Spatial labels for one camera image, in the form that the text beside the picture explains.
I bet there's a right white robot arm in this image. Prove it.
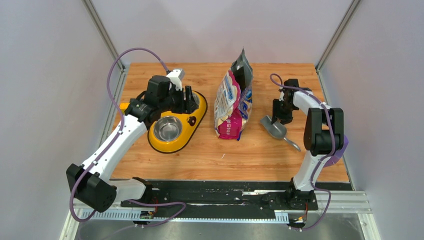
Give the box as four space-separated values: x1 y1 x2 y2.
271 78 345 209

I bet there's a white slotted cable duct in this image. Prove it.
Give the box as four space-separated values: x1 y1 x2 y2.
80 209 290 224

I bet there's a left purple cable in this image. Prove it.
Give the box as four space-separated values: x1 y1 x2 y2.
68 47 187 229

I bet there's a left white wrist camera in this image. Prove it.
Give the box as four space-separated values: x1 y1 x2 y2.
166 68 185 91

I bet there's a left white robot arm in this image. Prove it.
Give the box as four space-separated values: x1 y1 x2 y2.
66 75 204 213

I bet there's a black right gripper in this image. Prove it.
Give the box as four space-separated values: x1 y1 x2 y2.
271 98 297 126

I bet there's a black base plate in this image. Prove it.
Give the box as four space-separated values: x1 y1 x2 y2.
88 179 353 220

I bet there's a colourful pet food bag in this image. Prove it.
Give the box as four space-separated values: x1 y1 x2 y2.
214 49 254 141

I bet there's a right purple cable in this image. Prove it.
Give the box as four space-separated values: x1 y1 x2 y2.
269 73 337 232

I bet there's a yellow toy brick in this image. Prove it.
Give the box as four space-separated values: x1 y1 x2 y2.
119 102 130 114

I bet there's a silver metal scoop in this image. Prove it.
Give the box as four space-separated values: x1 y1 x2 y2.
260 115 301 152

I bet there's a yellow double pet bowl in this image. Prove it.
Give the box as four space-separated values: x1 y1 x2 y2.
147 91 208 154

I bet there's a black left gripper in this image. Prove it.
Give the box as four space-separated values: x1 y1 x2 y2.
158 84 199 114

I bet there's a purple cable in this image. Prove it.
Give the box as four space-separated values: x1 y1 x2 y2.
269 73 337 232
68 47 187 229

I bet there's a purple object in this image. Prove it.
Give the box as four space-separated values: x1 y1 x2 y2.
323 135 349 168

